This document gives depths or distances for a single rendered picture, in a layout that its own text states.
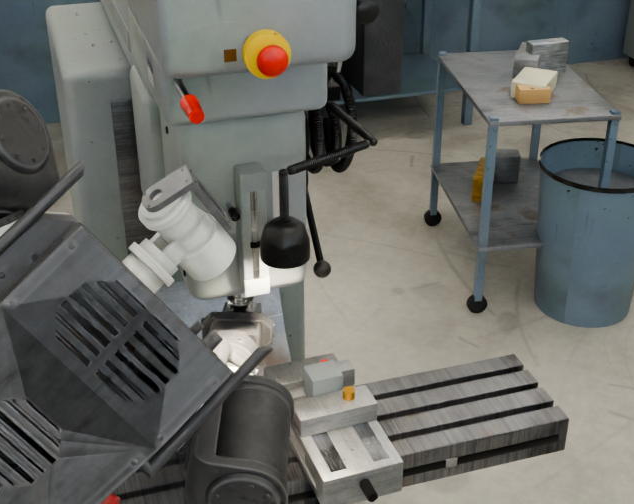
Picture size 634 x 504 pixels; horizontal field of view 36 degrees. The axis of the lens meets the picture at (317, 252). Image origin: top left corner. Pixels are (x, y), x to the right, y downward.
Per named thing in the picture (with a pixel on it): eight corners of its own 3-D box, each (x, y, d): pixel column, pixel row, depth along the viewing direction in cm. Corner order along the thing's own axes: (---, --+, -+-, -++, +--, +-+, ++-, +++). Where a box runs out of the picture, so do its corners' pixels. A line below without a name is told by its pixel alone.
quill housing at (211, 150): (313, 288, 159) (312, 104, 143) (189, 309, 154) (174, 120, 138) (282, 235, 175) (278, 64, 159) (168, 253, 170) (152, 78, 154)
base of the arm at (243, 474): (253, 548, 109) (303, 493, 103) (149, 510, 106) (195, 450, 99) (263, 446, 121) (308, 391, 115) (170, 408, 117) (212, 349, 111)
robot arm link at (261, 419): (268, 544, 112) (293, 469, 104) (191, 531, 111) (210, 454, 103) (275, 465, 121) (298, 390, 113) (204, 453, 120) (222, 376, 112)
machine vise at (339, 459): (402, 491, 172) (405, 443, 167) (323, 512, 168) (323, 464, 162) (333, 379, 201) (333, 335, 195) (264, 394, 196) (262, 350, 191)
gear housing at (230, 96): (332, 111, 141) (332, 44, 136) (165, 131, 135) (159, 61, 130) (271, 44, 169) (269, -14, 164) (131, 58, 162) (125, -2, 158)
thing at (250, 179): (270, 293, 152) (266, 171, 142) (245, 297, 151) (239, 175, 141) (263, 280, 155) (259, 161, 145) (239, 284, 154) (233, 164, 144)
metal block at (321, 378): (343, 400, 181) (343, 374, 178) (313, 407, 180) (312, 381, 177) (333, 384, 186) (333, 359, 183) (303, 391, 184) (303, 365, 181)
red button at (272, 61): (290, 77, 121) (290, 46, 119) (259, 81, 120) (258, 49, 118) (283, 69, 124) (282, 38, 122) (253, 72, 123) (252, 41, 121)
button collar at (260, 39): (291, 76, 124) (291, 30, 121) (246, 81, 123) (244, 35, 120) (287, 72, 126) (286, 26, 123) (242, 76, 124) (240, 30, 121)
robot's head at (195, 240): (192, 304, 111) (246, 249, 112) (142, 252, 104) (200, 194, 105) (165, 280, 116) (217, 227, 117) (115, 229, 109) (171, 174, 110)
